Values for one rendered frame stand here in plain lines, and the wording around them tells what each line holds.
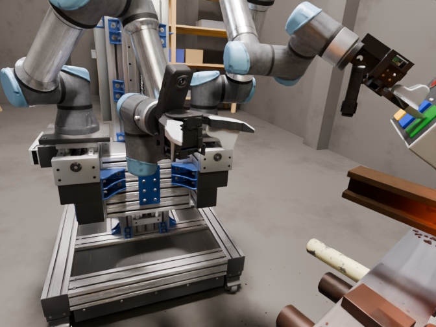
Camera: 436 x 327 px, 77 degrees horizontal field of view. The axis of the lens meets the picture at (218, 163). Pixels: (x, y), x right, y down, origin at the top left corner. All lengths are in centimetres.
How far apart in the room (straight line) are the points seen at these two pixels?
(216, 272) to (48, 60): 106
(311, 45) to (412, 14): 288
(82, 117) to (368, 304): 101
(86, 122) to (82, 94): 10
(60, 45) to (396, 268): 83
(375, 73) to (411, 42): 281
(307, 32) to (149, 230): 120
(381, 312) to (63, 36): 81
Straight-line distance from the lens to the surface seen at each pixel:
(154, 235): 152
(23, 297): 171
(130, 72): 118
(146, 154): 68
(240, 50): 70
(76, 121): 110
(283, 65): 73
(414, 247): 41
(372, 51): 71
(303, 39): 71
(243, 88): 117
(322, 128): 396
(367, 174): 31
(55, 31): 84
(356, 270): 81
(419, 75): 338
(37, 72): 96
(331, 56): 69
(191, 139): 51
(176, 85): 50
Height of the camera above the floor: 111
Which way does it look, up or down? 21 degrees down
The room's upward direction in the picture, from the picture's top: 4 degrees clockwise
